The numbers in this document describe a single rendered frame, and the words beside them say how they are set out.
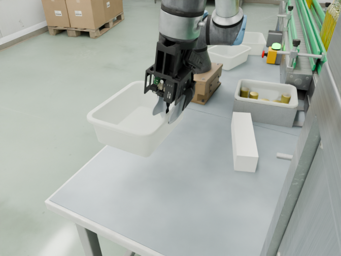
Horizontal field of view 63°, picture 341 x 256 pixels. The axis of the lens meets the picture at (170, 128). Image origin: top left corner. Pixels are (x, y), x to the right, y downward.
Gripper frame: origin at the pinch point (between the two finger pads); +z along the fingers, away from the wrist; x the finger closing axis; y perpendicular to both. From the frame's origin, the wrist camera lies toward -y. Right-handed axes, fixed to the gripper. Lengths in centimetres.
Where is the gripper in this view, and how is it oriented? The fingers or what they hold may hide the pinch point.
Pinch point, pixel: (169, 116)
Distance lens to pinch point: 64.9
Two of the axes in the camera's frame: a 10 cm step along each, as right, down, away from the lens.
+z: -1.3, 7.7, 6.3
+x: 9.0, 3.6, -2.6
